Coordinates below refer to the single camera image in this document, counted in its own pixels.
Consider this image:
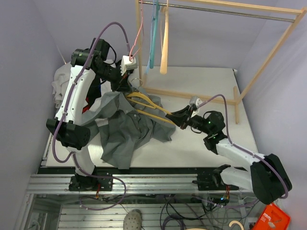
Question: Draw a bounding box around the white shirt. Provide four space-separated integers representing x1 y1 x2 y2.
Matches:
51 62 123 114

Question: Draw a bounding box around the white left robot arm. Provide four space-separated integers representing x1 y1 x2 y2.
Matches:
46 38 138 190

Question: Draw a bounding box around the teal hanger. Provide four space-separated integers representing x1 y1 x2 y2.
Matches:
150 0 160 69

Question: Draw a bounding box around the yellow hanger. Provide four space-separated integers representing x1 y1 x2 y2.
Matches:
125 91 175 125

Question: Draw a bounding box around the natural wooden hanger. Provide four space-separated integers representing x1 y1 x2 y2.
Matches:
160 0 169 75

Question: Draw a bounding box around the pink wire hanger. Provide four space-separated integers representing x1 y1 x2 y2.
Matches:
129 0 144 61

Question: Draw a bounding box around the grey shirt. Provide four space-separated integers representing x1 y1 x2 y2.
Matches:
82 92 176 169

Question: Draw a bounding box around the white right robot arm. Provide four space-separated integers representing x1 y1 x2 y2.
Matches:
166 106 292 205

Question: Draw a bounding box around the red plaid garment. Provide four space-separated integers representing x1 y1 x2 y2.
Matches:
82 97 94 113

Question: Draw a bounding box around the orange plastic case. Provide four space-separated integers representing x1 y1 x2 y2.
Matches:
252 203 291 230

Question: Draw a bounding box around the wooden clothes rack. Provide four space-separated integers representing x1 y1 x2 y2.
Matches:
135 0 307 125

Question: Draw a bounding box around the aluminium rail frame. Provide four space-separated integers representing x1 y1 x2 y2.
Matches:
15 168 265 230

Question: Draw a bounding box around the purple floor cable loop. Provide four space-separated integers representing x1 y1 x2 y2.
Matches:
79 176 128 211

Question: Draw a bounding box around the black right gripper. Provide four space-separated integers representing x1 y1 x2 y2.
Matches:
166 105 212 135

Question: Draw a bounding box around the light blue hanger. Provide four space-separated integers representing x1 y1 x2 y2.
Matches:
145 0 155 75

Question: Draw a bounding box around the grey perforated shoe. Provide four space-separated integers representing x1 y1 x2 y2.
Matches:
123 209 142 230

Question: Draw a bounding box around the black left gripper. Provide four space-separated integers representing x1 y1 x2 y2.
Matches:
97 63 134 94

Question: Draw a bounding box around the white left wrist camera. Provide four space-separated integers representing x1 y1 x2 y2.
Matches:
120 56 138 76

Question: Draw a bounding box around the beige curved hanger piece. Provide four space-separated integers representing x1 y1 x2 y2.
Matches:
228 220 244 230

